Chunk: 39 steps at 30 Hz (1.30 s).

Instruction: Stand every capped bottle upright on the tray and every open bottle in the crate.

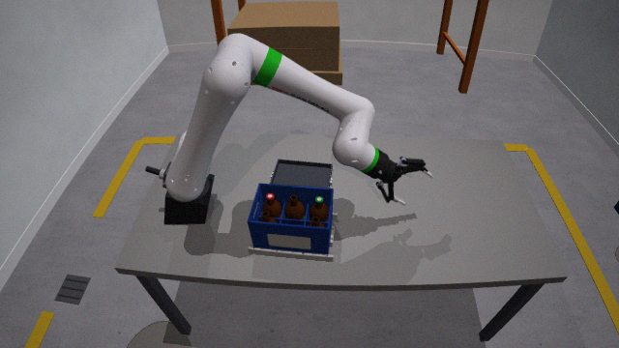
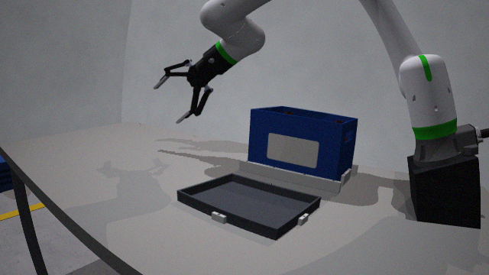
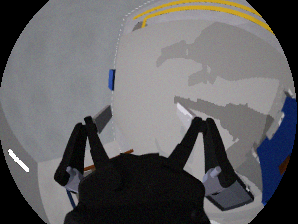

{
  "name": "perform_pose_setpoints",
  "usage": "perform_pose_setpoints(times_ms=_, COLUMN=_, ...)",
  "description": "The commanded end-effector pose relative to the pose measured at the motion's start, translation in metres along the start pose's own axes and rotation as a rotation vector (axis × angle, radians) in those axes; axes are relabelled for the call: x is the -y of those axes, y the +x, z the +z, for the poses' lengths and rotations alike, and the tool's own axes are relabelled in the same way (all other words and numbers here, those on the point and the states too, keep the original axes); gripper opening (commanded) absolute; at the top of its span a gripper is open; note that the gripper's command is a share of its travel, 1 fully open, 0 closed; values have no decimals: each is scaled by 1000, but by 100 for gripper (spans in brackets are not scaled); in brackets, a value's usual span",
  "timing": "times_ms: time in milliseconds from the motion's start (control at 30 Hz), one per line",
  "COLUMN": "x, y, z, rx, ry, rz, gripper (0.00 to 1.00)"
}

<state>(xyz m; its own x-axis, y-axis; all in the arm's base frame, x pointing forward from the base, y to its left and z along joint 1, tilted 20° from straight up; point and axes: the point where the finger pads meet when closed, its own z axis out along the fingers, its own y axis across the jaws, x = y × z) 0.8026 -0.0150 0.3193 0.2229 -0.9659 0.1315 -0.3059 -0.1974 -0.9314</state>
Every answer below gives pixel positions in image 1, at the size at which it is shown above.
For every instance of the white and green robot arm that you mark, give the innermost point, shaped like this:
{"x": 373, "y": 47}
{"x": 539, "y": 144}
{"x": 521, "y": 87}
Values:
{"x": 225, "y": 82}

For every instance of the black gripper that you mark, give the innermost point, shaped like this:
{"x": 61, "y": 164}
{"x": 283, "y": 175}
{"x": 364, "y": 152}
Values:
{"x": 394, "y": 172}

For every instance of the dark blue crate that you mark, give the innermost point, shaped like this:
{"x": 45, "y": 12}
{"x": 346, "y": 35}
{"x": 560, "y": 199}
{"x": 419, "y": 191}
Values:
{"x": 290, "y": 234}

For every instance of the brown bottle with blue label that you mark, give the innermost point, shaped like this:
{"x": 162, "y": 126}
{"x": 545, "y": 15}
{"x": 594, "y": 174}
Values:
{"x": 319, "y": 209}

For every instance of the brown glass bottle with red label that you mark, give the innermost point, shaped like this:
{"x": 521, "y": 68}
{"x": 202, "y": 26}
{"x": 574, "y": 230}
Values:
{"x": 273, "y": 207}

